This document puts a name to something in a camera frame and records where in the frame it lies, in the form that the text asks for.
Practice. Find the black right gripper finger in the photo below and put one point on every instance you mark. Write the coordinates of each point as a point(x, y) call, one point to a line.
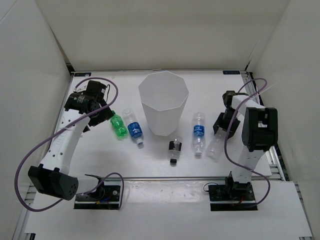
point(219, 123)
point(233, 128)

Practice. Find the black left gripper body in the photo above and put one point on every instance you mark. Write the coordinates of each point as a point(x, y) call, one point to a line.
point(102, 103)

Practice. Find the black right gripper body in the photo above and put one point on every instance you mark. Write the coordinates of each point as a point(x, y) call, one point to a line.
point(229, 113)

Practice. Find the green plastic soda bottle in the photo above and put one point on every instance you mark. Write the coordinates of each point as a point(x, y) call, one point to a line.
point(118, 125)

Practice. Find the blue label Aquarius bottle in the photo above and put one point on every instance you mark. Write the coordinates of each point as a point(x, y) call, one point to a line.
point(198, 133)

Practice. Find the clear unlabelled plastic bottle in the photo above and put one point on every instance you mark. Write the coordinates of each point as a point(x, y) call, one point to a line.
point(216, 146)

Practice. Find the blue label Pocari bottle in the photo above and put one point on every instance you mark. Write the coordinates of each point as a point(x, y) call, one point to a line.
point(133, 127)

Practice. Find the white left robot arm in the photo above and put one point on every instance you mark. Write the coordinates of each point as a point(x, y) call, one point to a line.
point(82, 110)

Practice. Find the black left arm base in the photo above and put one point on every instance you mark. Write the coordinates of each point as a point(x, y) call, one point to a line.
point(106, 197)

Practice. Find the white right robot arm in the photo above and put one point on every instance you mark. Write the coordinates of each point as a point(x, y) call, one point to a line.
point(259, 134)

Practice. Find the white octagonal plastic bin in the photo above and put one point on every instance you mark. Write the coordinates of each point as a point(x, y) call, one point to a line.
point(163, 97)

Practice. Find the small black label bottle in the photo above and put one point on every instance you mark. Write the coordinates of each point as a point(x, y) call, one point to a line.
point(174, 149)

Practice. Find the aluminium rail across table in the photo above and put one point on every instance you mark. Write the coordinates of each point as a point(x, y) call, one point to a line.
point(187, 178)

